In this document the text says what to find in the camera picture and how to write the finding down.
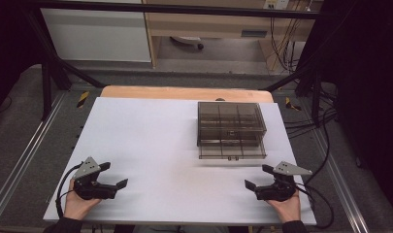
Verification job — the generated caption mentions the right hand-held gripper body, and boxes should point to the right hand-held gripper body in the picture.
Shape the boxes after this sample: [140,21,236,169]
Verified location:
[254,160,313,202]

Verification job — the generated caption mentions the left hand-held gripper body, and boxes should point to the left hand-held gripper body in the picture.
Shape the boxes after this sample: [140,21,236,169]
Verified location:
[72,156,117,201]

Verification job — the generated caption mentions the person's left hand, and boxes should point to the person's left hand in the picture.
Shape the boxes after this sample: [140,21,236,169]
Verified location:
[63,179,102,221]

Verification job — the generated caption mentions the person's right hand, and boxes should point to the person's right hand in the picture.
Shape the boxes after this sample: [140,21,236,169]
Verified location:
[266,189,302,224]

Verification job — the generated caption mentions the white table board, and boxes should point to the white table board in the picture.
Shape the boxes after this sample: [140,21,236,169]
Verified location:
[43,97,317,226]

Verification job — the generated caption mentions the smoked clear plastic drawer cabinet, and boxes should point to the smoked clear plastic drawer cabinet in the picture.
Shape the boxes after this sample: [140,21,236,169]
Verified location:
[197,101,268,148]

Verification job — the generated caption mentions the yellow black floor tape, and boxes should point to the yellow black floor tape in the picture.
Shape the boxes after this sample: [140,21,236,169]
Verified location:
[284,96,302,112]
[76,90,90,109]

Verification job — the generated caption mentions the wooden table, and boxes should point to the wooden table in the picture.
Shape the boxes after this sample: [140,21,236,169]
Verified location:
[100,84,276,104]

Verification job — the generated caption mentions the black curtain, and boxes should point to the black curtain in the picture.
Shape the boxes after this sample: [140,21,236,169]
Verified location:
[309,0,393,221]
[0,0,45,118]

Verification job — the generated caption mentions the office chair base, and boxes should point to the office chair base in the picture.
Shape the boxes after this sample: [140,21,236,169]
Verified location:
[169,35,205,51]

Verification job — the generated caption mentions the light wooden desk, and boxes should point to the light wooden desk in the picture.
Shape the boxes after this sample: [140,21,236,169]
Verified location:
[141,0,324,70]

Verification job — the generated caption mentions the white power strip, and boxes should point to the white power strip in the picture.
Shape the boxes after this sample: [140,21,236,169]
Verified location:
[263,0,291,11]

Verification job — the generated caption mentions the left hand-held gripper cable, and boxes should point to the left hand-held gripper cable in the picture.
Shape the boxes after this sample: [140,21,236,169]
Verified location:
[55,162,84,218]

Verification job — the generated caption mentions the hand-held gripper cable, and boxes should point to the hand-held gripper cable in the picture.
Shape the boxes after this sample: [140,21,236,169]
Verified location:
[55,162,84,218]
[295,182,335,230]

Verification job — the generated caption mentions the right hand-held gripper cable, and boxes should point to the right hand-held gripper cable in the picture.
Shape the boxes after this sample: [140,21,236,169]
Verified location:
[295,182,335,230]

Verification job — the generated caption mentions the aluminium floor rail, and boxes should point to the aluminium floor rail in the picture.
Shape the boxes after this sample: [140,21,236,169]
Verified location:
[312,128,371,233]
[0,92,68,221]

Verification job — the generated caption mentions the black floor cables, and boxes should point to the black floor cables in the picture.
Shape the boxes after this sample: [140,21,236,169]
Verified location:
[282,90,340,186]

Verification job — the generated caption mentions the hanging cables under desk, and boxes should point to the hanging cables under desk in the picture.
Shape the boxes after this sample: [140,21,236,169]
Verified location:
[269,15,303,74]

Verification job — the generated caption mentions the black metal frame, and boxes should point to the black metal frame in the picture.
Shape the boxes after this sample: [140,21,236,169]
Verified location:
[24,0,325,128]

